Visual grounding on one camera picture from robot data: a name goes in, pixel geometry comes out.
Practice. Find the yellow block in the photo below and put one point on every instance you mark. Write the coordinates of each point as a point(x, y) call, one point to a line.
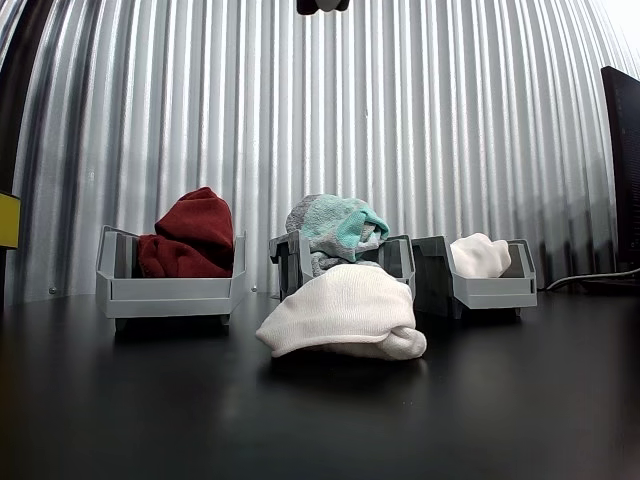
point(9, 220)

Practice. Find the black computer monitor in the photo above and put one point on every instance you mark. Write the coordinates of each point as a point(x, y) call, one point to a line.
point(625, 175)

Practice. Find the large white sock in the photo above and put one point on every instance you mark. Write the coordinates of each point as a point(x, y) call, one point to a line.
point(340, 310)

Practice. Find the dark-sided grey storage bin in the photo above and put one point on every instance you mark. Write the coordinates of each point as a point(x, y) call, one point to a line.
point(395, 260)

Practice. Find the small grey storage bin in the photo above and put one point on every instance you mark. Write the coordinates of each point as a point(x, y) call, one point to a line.
point(495, 295)

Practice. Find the small white sock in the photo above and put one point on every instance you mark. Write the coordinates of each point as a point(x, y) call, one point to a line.
point(477, 257)

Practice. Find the teal and grey sock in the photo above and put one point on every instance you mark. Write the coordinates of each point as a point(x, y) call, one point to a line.
point(330, 225)

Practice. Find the large grey storage bin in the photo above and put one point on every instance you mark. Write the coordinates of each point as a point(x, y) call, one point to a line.
point(170, 300)

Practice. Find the dark red sock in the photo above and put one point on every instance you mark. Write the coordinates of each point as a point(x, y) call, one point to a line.
point(190, 235)

